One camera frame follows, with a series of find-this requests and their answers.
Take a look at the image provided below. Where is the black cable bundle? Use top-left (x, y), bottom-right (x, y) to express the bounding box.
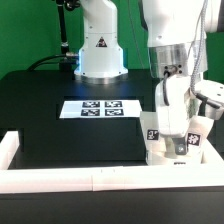
top-left (25, 51), bottom-right (79, 72)

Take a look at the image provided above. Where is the white U-shaped fence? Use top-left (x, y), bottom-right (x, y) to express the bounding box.
top-left (0, 131), bottom-right (224, 194)

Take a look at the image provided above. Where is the white marker sheet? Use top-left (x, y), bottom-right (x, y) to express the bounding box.
top-left (60, 100), bottom-right (142, 119)

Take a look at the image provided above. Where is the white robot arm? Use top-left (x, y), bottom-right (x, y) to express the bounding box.
top-left (74, 0), bottom-right (224, 155)

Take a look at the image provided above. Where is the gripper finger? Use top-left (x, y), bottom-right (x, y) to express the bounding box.
top-left (172, 137), bottom-right (187, 155)

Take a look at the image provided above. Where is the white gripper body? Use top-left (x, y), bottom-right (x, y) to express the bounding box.
top-left (155, 75), bottom-right (224, 138)

